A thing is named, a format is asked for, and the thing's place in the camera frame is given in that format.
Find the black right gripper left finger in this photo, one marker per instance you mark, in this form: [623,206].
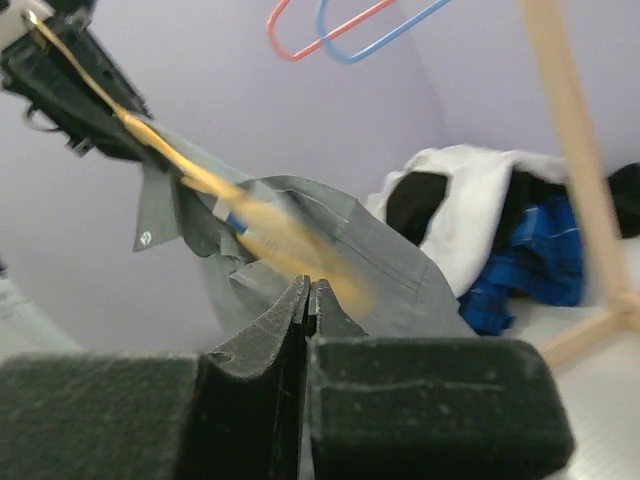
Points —
[232,413]

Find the yellow hanger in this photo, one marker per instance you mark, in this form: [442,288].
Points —
[287,245]

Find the grey shirt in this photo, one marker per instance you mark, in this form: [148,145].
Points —
[412,297]

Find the light blue hanger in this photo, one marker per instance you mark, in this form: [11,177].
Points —
[345,58]

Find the wooden clothes rack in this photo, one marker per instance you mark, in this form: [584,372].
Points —
[588,188]

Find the blue plaid shirt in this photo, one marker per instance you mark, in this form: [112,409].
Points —
[543,259]

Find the black garment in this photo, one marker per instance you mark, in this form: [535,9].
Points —
[417,196]

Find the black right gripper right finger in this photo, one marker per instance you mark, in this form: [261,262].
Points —
[428,408]

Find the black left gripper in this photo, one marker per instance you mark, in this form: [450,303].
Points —
[33,68]

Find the pink wire hanger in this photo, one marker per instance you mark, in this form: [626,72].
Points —
[317,44]

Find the white shirt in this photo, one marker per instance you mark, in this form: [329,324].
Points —
[461,233]

